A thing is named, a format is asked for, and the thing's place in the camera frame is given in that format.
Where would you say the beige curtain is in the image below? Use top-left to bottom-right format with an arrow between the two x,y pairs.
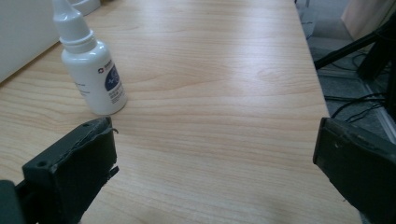
340,0 -> 396,41

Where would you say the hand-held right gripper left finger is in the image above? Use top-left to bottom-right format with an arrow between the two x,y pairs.
14,116 -> 120,224

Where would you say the white dropper bottle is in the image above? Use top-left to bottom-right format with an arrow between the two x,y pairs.
51,0 -> 129,116

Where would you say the white box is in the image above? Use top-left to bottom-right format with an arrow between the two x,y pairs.
0,0 -> 66,84

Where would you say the black cable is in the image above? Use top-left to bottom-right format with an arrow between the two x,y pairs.
323,91 -> 389,123

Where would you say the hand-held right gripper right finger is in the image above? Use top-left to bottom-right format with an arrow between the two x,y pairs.
312,117 -> 396,224

